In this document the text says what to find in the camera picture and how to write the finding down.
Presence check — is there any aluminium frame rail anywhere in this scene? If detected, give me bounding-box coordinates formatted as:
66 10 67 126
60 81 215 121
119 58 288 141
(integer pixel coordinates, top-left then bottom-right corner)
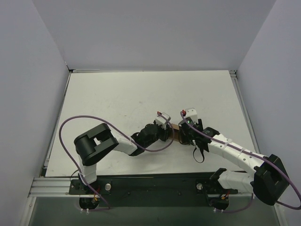
28 70 282 198

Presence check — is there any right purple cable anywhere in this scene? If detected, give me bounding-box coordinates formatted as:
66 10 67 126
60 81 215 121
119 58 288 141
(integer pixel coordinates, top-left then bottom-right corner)
180 112 301 214

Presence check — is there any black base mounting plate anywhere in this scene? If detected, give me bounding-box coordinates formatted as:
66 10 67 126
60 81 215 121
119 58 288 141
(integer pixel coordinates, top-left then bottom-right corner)
69 172 238 209

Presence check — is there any purple cable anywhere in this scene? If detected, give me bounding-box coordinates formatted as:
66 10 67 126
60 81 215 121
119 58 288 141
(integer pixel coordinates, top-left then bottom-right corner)
58 113 174 211
180 112 301 214

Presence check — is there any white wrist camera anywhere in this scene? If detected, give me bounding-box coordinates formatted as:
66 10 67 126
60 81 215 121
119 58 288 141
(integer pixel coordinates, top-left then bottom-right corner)
180 108 198 125
154 112 171 129

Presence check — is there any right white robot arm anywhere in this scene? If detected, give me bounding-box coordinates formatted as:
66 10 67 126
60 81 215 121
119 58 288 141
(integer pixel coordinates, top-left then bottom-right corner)
179 118 289 205

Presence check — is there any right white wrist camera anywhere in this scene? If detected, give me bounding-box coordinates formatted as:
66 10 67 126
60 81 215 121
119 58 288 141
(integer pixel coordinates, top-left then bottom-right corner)
180 108 198 125

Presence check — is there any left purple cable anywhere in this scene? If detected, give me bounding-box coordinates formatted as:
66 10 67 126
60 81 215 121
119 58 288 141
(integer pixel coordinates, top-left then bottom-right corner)
58 113 174 211

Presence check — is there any brown cardboard box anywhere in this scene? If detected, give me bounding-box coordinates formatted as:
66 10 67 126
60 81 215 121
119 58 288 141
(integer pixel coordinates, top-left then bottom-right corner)
169 123 181 143

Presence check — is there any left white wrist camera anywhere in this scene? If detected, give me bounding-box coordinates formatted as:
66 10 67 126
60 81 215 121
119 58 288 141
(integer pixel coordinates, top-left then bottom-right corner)
154 112 171 129

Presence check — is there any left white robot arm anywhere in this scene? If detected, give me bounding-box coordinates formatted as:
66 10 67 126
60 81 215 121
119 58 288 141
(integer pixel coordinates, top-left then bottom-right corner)
74 120 173 194

